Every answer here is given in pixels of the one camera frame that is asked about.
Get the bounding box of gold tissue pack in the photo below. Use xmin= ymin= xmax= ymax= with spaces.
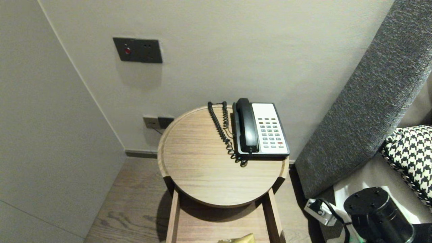
xmin=218 ymin=234 xmax=256 ymax=243

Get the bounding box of curved wooden nightstand drawer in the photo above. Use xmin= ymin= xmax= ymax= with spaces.
xmin=165 ymin=187 xmax=287 ymax=243

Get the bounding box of white bed sheet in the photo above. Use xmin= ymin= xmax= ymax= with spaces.
xmin=333 ymin=69 xmax=432 ymax=243

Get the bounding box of black white houndstooth pillow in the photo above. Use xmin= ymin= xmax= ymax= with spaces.
xmin=381 ymin=126 xmax=432 ymax=207

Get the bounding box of grey fabric headboard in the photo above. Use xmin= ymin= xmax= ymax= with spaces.
xmin=294 ymin=0 xmax=432 ymax=199

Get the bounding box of black and white telephone base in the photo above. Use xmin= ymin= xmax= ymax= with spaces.
xmin=232 ymin=102 xmax=290 ymax=160

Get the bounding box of black telephone handset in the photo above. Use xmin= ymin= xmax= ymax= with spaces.
xmin=236 ymin=98 xmax=260 ymax=153

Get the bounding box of round wooden nightstand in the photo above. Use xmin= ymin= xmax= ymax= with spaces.
xmin=157 ymin=105 xmax=290 ymax=209

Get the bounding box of grey fabric bed frame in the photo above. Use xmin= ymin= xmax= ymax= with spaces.
xmin=311 ymin=187 xmax=348 ymax=243

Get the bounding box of black coiled phone cord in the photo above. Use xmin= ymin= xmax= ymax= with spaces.
xmin=207 ymin=101 xmax=248 ymax=167

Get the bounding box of beige wall socket plate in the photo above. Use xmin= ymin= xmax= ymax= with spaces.
xmin=142 ymin=116 xmax=160 ymax=130

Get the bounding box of dark wall switch panel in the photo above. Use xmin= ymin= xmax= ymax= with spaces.
xmin=113 ymin=37 xmax=163 ymax=64

